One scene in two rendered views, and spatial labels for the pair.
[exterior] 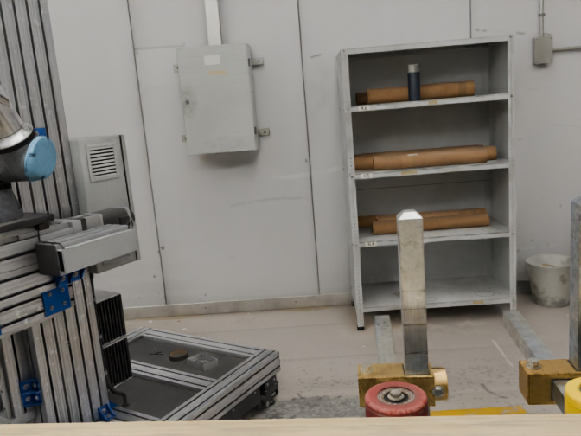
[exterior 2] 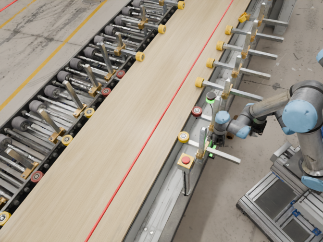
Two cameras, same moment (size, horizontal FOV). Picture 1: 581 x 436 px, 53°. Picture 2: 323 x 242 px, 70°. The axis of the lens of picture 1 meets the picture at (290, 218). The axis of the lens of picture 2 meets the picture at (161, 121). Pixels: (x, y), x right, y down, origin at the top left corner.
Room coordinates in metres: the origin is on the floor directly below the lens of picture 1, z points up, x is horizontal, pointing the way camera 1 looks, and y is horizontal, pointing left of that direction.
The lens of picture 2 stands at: (1.08, 0.07, 2.33)
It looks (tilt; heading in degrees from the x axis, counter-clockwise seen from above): 55 degrees down; 118
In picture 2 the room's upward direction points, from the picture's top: 9 degrees counter-clockwise
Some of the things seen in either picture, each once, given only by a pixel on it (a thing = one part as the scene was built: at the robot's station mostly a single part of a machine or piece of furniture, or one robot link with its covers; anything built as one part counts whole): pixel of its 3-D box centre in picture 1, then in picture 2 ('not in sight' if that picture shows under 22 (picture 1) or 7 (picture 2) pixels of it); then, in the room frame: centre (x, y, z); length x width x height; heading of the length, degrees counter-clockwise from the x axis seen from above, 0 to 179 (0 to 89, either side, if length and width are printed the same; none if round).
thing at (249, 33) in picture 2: not in sight; (243, 55); (1.07, 1.81, 0.93); 0.03 x 0.03 x 0.48; 83
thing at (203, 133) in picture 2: not in sight; (201, 147); (0.95, 0.82, 0.91); 0.03 x 0.03 x 0.48; 83
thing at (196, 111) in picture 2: not in sight; (196, 114); (0.83, 1.12, 0.85); 0.08 x 0.08 x 0.11
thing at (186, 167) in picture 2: not in sight; (185, 163); (0.92, 0.56, 1.18); 0.07 x 0.07 x 0.08; 83
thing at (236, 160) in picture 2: not in sight; (209, 150); (1.00, 0.85, 0.84); 0.43 x 0.03 x 0.04; 173
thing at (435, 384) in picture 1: (401, 384); not in sight; (0.83, -0.15, 0.84); 0.13 x 0.06 x 0.05; 83
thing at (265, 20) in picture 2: not in sight; (268, 21); (1.22, 2.34, 0.95); 0.36 x 0.03 x 0.03; 173
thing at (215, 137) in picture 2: not in sight; (218, 136); (1.04, 0.84, 1.08); 0.09 x 0.08 x 0.12; 103
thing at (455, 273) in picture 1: (424, 184); not in sight; (3.30, -0.79, 0.78); 0.90 x 0.45 x 1.55; 87
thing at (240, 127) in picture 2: not in sight; (239, 127); (1.14, 0.83, 1.24); 0.11 x 0.11 x 0.08; 73
